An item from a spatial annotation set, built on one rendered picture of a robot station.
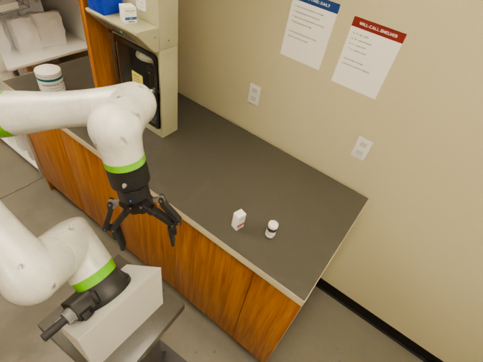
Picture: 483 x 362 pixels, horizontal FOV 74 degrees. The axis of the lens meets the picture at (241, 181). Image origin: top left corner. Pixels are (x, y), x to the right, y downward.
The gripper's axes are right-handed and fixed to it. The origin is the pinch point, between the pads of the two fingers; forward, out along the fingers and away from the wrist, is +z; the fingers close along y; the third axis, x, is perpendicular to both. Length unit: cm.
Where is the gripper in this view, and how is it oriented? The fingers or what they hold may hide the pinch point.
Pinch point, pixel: (147, 242)
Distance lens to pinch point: 93.7
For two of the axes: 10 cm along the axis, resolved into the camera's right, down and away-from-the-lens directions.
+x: 0.9, 5.8, -8.1
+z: 0.3, 8.1, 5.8
